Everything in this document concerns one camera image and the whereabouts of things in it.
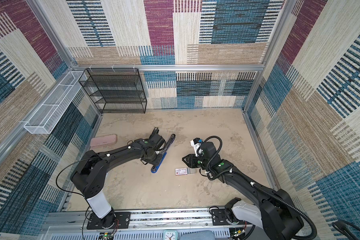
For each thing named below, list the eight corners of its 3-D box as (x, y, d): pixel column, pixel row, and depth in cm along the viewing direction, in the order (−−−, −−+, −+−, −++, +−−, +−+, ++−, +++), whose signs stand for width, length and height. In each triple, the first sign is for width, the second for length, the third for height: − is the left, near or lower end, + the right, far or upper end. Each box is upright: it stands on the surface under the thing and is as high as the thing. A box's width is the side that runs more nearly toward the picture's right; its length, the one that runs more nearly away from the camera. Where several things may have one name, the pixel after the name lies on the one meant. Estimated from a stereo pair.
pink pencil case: (91, 147, 103) (89, 144, 100) (93, 140, 107) (91, 137, 104) (116, 143, 105) (114, 140, 102) (117, 136, 109) (115, 133, 106)
